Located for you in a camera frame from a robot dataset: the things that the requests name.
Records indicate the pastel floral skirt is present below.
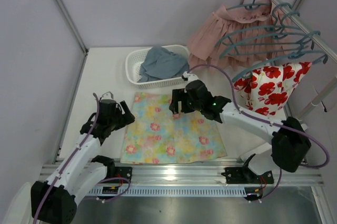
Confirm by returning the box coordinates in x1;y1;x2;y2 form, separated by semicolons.
120;93;227;165

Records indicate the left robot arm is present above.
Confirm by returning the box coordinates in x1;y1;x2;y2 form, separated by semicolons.
31;98;135;223

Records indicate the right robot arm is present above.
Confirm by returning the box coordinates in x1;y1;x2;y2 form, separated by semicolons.
169;80;311;175

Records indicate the red poppy skirt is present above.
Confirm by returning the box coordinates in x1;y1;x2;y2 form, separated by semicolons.
233;62;313;116

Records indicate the pink ruffled skirt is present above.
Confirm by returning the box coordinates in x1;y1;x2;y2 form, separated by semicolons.
187;0;291;70

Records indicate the teal empty hanger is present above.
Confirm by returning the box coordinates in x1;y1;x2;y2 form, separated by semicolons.
215;3;314;59

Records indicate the teal hanger with pink skirt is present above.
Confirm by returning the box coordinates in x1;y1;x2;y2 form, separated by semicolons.
226;0;271;11

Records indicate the blue grey cloth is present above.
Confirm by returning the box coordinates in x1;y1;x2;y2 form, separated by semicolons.
138;46;190;83

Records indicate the white plastic basket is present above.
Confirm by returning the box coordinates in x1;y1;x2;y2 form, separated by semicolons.
125;46;184;89

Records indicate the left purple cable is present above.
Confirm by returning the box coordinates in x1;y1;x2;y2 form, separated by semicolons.
33;92;131;219

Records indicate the purple cable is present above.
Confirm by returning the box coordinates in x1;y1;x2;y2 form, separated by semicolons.
33;92;131;219
188;64;330;203

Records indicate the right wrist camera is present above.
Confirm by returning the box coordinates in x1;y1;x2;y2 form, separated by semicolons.
181;72;199;82

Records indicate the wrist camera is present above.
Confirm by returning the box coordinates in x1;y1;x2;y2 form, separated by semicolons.
100;91;114;100
181;72;199;82

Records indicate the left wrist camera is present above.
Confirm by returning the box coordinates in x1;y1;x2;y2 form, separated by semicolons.
100;91;114;100

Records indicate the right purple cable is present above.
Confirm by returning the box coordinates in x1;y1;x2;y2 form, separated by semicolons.
188;64;330;203

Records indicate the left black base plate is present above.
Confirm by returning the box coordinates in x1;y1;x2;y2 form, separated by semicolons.
105;166;133;181

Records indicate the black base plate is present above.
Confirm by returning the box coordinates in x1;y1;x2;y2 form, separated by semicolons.
221;167;274;185
105;166;133;181

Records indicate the aluminium mounting rail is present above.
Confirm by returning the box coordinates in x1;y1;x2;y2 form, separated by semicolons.
127;158;324;186

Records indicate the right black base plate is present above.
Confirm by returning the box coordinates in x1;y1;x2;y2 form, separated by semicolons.
221;167;274;185

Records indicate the white slotted cable duct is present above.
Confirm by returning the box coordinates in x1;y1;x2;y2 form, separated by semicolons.
87;186;247;197

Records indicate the metal clothes rail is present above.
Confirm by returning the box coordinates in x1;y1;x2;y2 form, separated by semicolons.
249;0;337;60

